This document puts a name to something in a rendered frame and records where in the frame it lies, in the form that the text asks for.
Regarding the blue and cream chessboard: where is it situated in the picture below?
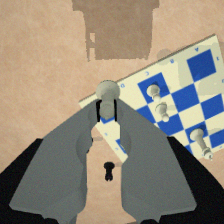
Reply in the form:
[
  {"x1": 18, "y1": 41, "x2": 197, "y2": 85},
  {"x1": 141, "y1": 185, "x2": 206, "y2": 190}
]
[{"x1": 95, "y1": 35, "x2": 224, "y2": 163}]

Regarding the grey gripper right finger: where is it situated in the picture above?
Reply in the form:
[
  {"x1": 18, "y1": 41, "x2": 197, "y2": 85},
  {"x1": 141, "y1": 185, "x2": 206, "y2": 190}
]
[{"x1": 114, "y1": 98, "x2": 224, "y2": 224}]

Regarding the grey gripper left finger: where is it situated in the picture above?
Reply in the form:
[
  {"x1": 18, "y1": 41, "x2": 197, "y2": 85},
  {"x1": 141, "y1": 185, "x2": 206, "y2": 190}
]
[{"x1": 0, "y1": 99, "x2": 102, "y2": 224}]

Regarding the white pawn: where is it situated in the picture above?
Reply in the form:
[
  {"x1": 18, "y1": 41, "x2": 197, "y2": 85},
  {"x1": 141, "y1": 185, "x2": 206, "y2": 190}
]
[
  {"x1": 155, "y1": 104, "x2": 169, "y2": 122},
  {"x1": 147, "y1": 84, "x2": 161, "y2": 103}
]

